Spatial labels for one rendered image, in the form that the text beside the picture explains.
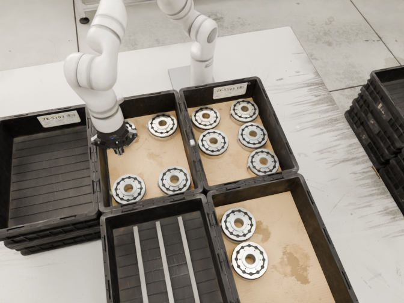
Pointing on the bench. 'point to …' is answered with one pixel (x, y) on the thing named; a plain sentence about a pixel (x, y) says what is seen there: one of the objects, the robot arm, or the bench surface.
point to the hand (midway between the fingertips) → (119, 149)
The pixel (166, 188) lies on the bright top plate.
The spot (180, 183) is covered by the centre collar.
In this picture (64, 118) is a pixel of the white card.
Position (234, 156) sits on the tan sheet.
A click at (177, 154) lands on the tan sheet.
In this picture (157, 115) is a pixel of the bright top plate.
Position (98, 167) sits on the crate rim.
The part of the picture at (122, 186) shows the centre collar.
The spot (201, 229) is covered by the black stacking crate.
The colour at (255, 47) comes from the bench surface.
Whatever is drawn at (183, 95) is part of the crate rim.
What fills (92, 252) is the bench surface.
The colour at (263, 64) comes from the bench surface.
